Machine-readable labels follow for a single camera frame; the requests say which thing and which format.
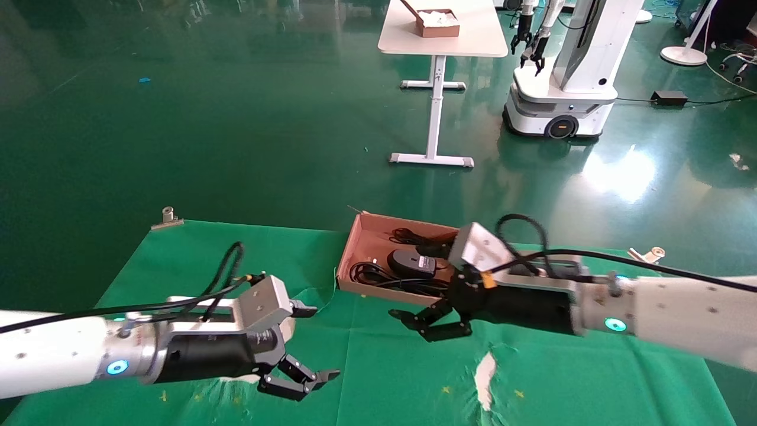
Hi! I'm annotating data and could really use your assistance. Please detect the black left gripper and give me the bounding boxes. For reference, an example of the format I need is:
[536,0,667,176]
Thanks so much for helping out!
[155,299,341,402]

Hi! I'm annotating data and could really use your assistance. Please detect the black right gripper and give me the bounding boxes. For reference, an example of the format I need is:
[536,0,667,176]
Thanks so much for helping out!
[388,266,579,344]

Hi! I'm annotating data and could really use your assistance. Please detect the black computer mouse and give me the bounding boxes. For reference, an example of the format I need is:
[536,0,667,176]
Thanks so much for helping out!
[387,248,439,279]

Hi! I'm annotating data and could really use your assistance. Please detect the thin black mouse cable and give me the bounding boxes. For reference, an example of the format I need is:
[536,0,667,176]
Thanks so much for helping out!
[348,261,451,298]

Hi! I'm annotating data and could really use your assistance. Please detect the thick black power cord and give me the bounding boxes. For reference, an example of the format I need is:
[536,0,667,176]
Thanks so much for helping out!
[389,227,461,259]

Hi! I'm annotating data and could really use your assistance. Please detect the open brown cardboard box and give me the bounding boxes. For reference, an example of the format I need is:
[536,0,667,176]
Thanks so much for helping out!
[335,211,475,307]

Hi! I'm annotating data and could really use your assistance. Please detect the small brown cardboard box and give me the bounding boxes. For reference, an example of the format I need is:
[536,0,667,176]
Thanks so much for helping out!
[400,0,461,39]

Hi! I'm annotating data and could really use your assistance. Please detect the white items in small box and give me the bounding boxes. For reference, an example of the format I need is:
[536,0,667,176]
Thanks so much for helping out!
[418,9,460,27]

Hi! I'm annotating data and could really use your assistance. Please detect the green table cloth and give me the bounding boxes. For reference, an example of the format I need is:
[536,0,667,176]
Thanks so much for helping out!
[3,220,737,426]

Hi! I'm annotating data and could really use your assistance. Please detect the silver binder clip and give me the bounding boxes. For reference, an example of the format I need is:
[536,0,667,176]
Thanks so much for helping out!
[150,206,185,231]
[627,246,667,265]

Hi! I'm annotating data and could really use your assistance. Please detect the white wheeled robot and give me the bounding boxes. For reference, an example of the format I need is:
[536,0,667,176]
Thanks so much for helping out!
[502,0,646,141]

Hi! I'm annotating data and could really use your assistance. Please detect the black gripper of white robot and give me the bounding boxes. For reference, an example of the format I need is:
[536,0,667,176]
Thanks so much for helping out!
[520,0,564,77]
[511,0,536,56]

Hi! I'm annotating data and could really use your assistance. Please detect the black power adapter brick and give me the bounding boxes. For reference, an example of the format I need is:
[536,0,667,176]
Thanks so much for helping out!
[650,90,689,108]

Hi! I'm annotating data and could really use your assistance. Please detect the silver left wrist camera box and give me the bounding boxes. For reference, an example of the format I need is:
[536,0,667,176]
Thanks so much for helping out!
[235,274,295,335]

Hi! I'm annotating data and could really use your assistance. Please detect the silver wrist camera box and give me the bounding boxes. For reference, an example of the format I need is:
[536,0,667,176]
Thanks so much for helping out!
[447,222,516,273]
[235,274,295,335]

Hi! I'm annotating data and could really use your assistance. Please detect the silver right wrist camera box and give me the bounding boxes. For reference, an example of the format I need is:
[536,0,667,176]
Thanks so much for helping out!
[447,222,516,273]

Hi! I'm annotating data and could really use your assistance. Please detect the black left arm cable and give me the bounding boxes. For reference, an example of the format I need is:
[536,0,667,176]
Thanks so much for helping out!
[0,241,268,335]

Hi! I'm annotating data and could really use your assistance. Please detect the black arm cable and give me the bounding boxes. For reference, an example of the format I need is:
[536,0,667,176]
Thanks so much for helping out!
[491,214,757,294]
[0,241,268,335]

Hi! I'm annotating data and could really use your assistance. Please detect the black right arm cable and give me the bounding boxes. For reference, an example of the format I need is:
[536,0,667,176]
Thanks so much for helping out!
[491,214,757,294]

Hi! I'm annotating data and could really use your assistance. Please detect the white pedestal table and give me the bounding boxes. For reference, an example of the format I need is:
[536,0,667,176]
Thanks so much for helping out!
[378,0,510,170]

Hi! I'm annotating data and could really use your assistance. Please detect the black adapter floor cable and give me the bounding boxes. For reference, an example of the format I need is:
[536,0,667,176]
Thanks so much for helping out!
[615,93,757,108]

